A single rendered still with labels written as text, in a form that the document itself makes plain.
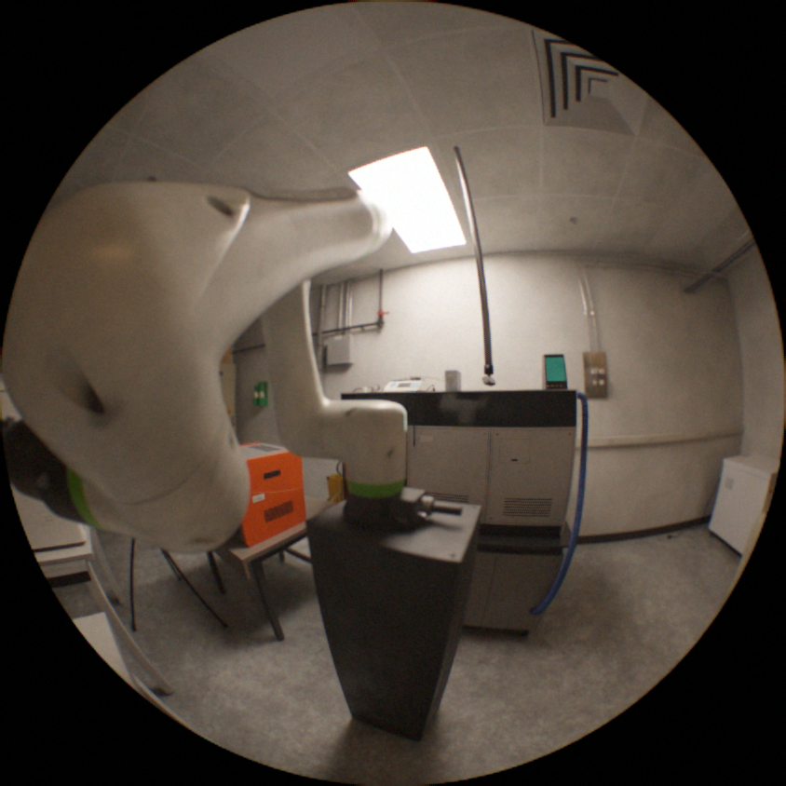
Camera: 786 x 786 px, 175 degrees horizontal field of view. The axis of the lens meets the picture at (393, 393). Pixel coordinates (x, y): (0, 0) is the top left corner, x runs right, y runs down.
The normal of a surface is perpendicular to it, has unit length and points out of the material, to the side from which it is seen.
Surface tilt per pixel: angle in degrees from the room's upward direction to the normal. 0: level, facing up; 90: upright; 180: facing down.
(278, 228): 82
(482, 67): 180
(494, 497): 90
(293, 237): 89
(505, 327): 90
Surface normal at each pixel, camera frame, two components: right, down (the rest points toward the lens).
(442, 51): 0.00, 1.00
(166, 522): 0.54, 0.64
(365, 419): -0.15, -0.05
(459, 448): -0.41, -0.02
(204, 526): 0.77, 0.52
